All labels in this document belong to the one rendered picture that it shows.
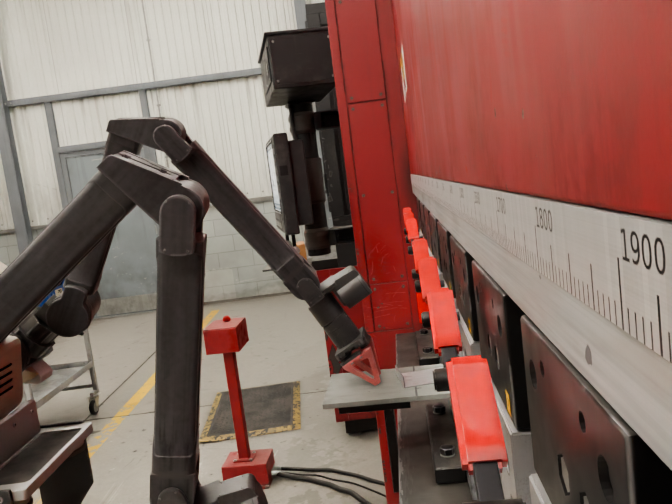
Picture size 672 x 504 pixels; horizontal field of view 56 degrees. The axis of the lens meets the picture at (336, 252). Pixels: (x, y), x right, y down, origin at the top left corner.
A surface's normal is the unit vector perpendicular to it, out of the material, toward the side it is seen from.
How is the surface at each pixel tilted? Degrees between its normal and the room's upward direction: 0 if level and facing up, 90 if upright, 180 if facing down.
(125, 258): 90
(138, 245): 90
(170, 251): 97
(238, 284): 90
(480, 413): 39
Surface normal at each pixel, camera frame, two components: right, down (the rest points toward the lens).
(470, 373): -0.15, -0.68
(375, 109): -0.09, 0.13
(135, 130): 0.13, 0.25
